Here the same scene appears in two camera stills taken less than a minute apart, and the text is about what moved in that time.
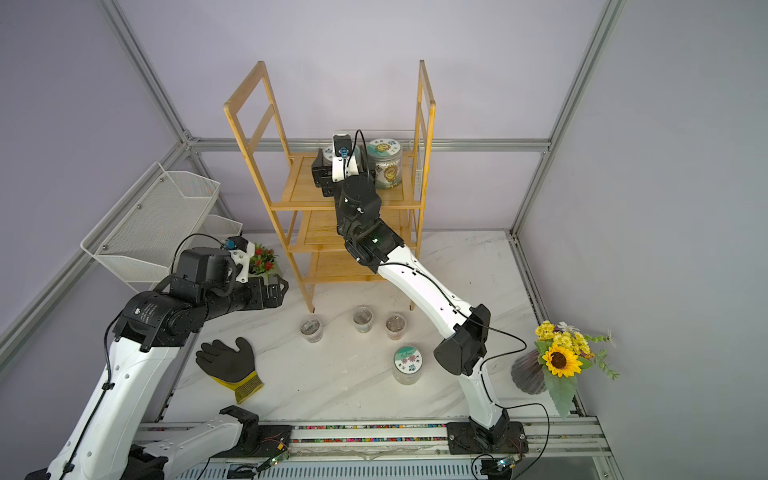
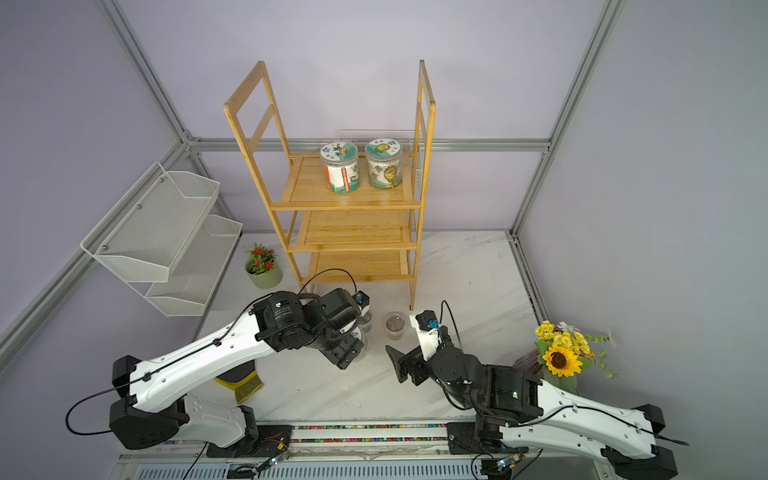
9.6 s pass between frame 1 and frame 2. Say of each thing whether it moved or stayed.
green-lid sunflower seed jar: stayed
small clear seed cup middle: stayed
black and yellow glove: stayed
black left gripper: moved
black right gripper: moved
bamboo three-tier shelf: stayed
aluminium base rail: stayed
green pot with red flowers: stayed
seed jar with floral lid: moved
